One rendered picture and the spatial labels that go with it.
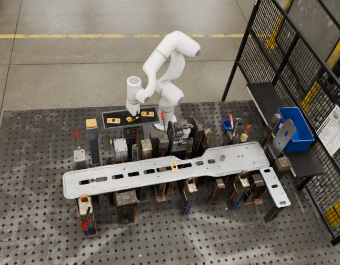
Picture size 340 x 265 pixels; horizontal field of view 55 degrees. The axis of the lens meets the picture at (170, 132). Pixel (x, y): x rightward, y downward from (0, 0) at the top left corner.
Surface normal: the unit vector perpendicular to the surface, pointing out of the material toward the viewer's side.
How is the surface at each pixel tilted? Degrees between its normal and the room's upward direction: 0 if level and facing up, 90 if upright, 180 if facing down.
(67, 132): 0
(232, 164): 0
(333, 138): 90
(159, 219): 0
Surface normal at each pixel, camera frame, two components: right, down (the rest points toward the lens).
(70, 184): 0.11, -0.61
